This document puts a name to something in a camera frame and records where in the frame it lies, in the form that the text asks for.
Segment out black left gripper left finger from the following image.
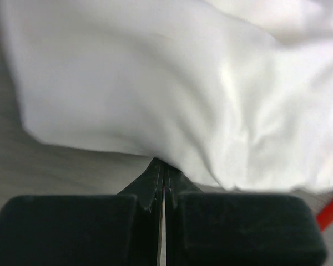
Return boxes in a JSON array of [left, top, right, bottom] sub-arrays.
[[0, 159, 164, 265]]

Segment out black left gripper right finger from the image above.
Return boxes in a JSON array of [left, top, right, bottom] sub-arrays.
[[164, 167, 327, 266]]

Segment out white cloth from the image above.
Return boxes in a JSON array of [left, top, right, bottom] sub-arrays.
[[0, 1, 333, 191]]

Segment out red cable lock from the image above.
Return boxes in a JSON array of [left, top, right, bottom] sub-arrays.
[[316, 199, 333, 232]]

